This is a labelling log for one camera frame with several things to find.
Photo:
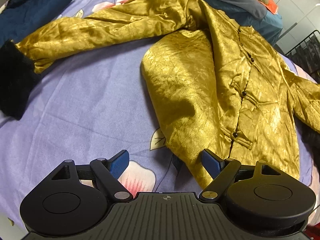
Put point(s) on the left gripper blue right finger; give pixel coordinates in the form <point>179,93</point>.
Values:
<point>222,171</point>

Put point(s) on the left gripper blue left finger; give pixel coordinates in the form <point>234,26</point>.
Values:
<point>106,174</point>

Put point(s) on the gold satin jacket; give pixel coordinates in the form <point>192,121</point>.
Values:
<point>213,83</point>

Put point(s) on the blue covered bed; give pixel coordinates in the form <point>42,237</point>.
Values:
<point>250,10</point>

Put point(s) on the orange cloth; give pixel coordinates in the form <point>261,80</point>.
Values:
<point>271,6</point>

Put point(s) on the navy blue folded garment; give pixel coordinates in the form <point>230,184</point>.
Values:
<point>22,17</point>

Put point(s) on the black wire rack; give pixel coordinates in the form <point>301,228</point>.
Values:
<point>306,55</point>

